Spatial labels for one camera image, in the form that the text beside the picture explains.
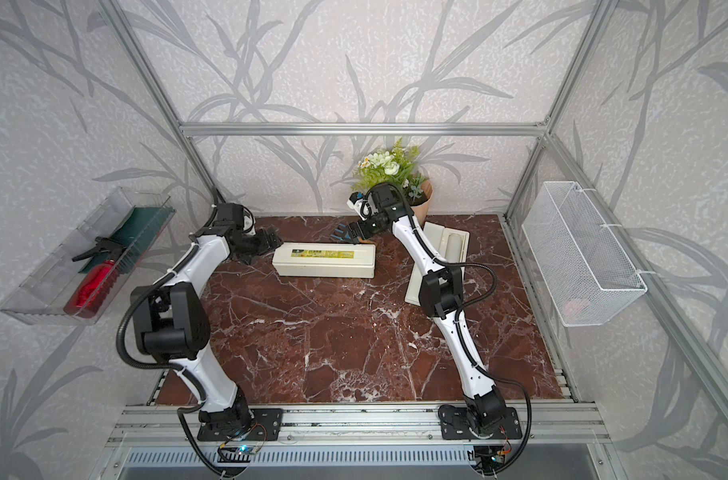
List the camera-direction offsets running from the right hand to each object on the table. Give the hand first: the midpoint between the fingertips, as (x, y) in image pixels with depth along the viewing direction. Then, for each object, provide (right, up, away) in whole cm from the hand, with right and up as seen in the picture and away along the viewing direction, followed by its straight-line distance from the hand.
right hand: (353, 230), depth 99 cm
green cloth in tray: (-50, -3, -28) cm, 58 cm away
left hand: (-25, -5, -6) cm, 26 cm away
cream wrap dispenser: (-9, -10, -3) cm, 14 cm away
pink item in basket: (+56, -20, -28) cm, 66 cm away
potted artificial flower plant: (+14, +20, -6) cm, 25 cm away
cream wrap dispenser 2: (+33, -5, +2) cm, 33 cm away
